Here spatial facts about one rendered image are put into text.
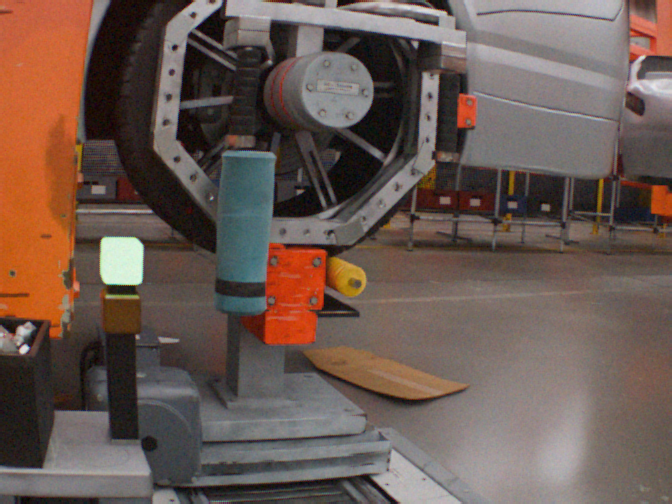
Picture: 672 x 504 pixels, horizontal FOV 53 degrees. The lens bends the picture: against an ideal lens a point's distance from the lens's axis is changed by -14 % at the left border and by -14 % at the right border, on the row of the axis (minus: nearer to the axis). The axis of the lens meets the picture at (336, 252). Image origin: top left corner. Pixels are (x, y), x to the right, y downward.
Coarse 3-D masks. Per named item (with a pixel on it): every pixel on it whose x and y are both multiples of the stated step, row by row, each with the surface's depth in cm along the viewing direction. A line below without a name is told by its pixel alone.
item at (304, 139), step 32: (352, 0) 143; (192, 32) 134; (224, 64) 137; (384, 64) 154; (224, 96) 139; (256, 96) 145; (384, 96) 151; (256, 128) 142; (384, 128) 157; (320, 160) 148; (352, 160) 165; (384, 160) 152; (320, 192) 149; (352, 192) 152
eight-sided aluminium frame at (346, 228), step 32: (384, 0) 136; (160, 64) 124; (160, 96) 124; (416, 96) 147; (160, 128) 125; (416, 128) 144; (160, 160) 128; (192, 160) 128; (416, 160) 144; (192, 192) 129; (384, 192) 143; (288, 224) 137; (320, 224) 139; (352, 224) 141
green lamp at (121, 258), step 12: (108, 240) 70; (120, 240) 70; (132, 240) 71; (108, 252) 68; (120, 252) 69; (132, 252) 69; (108, 264) 68; (120, 264) 69; (132, 264) 69; (108, 276) 69; (120, 276) 69; (132, 276) 70
